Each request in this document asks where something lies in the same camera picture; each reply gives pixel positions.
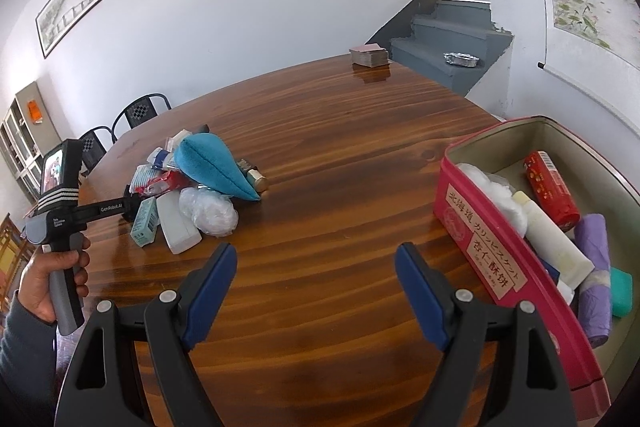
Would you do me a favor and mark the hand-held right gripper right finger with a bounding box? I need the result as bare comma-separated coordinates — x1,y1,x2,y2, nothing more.
394,242,573,427

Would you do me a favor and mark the foil tray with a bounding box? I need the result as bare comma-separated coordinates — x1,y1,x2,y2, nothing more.
442,52,481,68

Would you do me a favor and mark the wooden desk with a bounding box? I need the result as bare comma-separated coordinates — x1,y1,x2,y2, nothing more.
54,53,616,427

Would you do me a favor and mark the teal soap bar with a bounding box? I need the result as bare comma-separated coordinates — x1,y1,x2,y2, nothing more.
610,268,634,319

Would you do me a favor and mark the red cylinder packet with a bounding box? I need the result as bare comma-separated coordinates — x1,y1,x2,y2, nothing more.
522,150,582,232

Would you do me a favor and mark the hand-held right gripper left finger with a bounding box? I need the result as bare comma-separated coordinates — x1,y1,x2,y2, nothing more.
52,242,238,427

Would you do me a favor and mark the black metal chair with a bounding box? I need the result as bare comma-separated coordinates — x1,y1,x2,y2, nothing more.
77,129,113,178
111,94,172,142

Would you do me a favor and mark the stack of cards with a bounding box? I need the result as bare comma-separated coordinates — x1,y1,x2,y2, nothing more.
349,43,390,68

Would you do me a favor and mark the teal carton box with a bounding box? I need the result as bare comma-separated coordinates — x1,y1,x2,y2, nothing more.
130,197,161,248

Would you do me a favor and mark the framed wall picture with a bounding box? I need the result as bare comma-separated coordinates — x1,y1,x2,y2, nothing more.
35,0,103,59

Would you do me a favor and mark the red tin box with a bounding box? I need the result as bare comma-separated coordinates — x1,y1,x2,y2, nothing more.
434,114,640,413

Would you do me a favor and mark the beige glass door cabinet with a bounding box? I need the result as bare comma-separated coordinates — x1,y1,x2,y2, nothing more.
0,81,63,202

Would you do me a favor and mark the clear plastic wad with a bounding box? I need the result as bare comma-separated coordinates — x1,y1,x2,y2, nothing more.
178,187,240,238

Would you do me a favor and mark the person's left hand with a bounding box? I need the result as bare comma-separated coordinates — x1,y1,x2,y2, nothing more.
19,237,92,325

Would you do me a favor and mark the white cream tube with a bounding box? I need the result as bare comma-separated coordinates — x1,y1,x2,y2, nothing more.
511,190,596,289

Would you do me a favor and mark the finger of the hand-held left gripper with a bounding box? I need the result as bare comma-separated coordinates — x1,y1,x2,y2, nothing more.
121,183,147,224

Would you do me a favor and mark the purple trash bag roll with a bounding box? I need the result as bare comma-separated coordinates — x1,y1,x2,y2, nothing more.
572,213,615,349

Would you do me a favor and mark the blue cloth pouch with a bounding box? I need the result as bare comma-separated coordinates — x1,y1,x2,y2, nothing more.
174,133,262,202

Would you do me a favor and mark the white plastic bottle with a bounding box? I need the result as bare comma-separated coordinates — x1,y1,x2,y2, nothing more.
156,193,203,255

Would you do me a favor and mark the red snack packet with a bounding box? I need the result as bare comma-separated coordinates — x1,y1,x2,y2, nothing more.
132,170,191,198

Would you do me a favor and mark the black bottle with metal cap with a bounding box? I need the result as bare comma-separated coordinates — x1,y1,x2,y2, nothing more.
235,158,269,194

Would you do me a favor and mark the white plastic bag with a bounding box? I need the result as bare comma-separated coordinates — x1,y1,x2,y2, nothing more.
456,162,528,238

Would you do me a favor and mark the grey staircase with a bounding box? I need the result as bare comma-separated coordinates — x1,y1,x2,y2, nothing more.
365,0,516,98

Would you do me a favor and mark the person's left forearm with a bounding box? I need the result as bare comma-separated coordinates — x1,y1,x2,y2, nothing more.
0,292,61,427

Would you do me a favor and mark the wooden furniture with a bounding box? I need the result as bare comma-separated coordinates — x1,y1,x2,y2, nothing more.
0,212,31,303

